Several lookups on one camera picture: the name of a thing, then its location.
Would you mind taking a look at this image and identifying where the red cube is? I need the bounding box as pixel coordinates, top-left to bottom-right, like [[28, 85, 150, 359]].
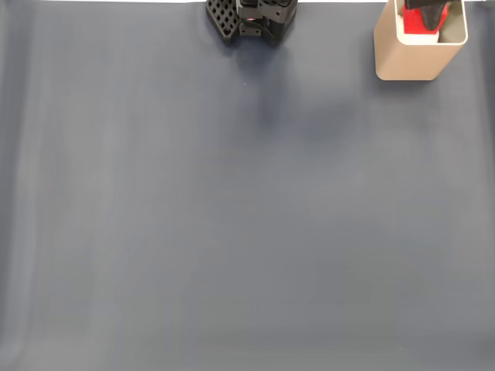
[[401, 2, 450, 36]]

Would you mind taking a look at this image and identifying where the beige rounded box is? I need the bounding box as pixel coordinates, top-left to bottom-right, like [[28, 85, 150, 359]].
[[373, 0, 469, 82]]

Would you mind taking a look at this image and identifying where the white crumpled tissue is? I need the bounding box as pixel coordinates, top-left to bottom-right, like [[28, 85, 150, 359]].
[[401, 32, 441, 44]]

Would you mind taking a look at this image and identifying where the dark grey table mat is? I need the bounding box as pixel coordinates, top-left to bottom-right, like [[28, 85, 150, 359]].
[[0, 2, 495, 371]]

